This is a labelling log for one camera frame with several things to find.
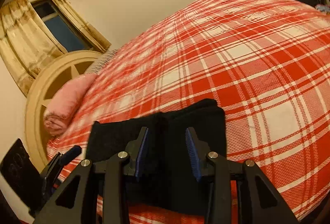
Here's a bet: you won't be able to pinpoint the black pants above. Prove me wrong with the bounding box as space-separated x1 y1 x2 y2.
86 99 226 215

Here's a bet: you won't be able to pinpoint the pink folded quilt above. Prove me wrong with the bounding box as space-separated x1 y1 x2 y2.
43 73 97 136

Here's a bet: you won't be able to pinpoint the cream round headboard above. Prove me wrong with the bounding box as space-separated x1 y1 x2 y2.
25 50 101 172

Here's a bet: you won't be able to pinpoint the beige floral curtain left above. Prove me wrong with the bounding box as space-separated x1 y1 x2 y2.
1 0 68 95

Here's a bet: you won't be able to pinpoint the beige floral curtain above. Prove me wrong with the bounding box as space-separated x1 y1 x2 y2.
1 0 68 95
51 0 111 53

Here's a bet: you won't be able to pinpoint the red plaid bed sheet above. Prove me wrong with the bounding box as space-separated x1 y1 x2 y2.
46 0 329 219

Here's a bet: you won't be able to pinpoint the beige floral curtain right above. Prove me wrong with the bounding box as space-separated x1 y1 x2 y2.
51 0 111 53

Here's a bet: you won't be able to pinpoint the dark window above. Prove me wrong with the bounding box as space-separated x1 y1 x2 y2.
32 0 93 52

